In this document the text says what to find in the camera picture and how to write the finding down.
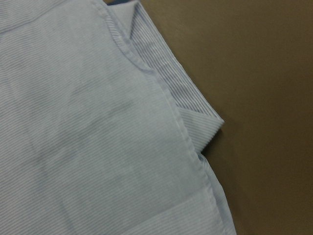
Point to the light blue striped shirt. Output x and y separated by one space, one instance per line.
101 129

